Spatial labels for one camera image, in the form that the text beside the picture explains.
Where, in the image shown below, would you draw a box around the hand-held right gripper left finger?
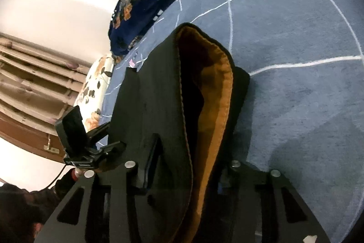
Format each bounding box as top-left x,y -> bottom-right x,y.
35,133 -> 164,243

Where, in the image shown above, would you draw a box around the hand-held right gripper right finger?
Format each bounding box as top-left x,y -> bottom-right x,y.
217,160 -> 332,243

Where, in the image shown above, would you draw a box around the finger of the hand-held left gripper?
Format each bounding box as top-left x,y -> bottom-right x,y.
87,121 -> 112,147
97,141 -> 126,168

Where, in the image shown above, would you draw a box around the black pants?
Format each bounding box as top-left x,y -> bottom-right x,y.
106,22 -> 258,243

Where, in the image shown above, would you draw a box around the white floral pillow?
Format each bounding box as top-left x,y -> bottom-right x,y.
73,53 -> 115,131

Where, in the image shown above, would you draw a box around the blue grid bedsheet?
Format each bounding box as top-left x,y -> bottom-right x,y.
94,0 -> 364,243

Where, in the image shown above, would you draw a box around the metal bracket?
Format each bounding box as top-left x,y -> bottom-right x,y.
43,138 -> 60,153

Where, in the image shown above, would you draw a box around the black cable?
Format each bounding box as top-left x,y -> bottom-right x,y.
43,163 -> 71,191

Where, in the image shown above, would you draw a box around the brown wooden bed frame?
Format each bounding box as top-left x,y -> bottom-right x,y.
0,110 -> 67,159

